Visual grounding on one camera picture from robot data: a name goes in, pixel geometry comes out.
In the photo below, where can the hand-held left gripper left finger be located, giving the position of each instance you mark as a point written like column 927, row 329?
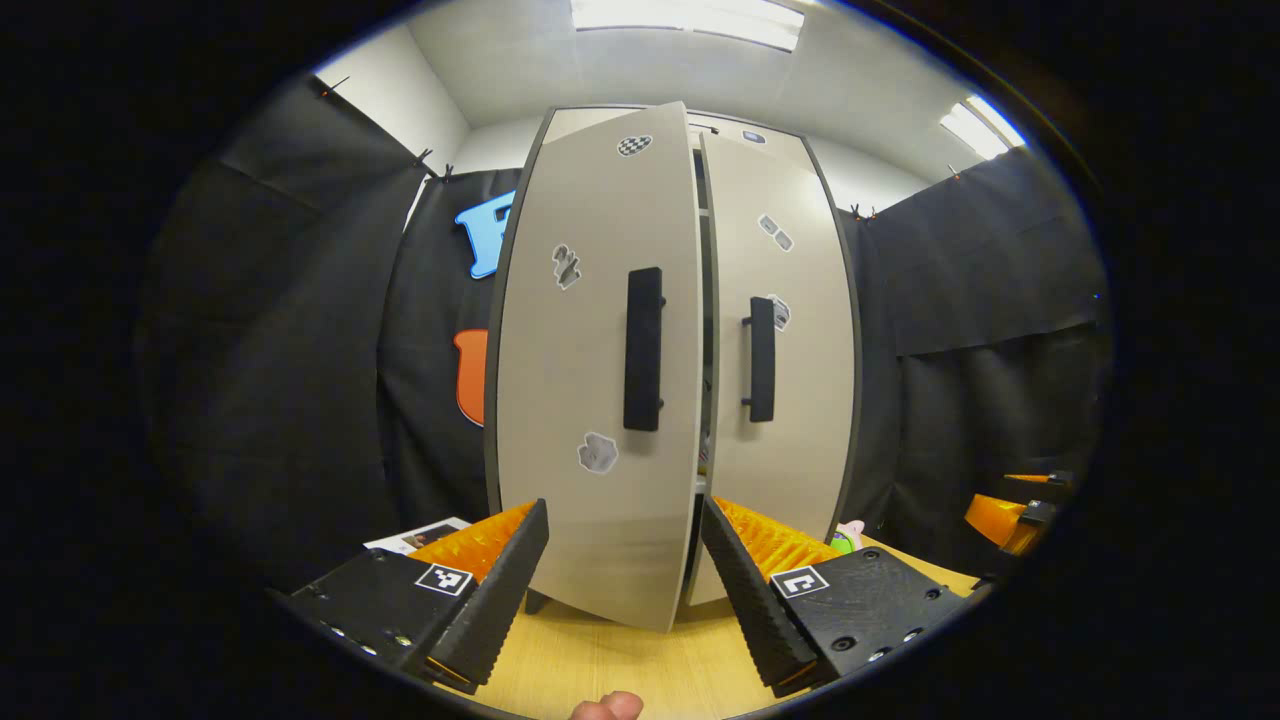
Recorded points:
column 495, row 600

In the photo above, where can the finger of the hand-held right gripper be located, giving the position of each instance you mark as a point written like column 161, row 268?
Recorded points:
column 995, row 518
column 1050, row 481

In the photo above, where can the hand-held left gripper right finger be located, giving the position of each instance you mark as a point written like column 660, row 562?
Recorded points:
column 760, row 600

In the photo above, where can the grey shoe cabinet door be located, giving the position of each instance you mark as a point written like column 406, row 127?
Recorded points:
column 810, row 400
column 590, row 350

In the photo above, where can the grey shoe cabinet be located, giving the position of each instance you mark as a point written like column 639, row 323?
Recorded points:
column 706, row 250

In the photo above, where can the grey cabinet drawer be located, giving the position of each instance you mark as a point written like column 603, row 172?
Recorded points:
column 725, row 128

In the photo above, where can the pink star plush toy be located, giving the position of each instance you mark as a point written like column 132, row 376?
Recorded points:
column 850, row 537

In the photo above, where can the black backdrop cloth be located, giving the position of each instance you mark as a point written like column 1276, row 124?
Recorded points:
column 280, row 350

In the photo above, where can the small ceiling light panel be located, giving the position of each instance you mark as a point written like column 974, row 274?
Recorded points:
column 980, row 125

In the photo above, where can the large ceiling light panel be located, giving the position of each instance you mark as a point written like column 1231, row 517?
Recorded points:
column 690, row 18

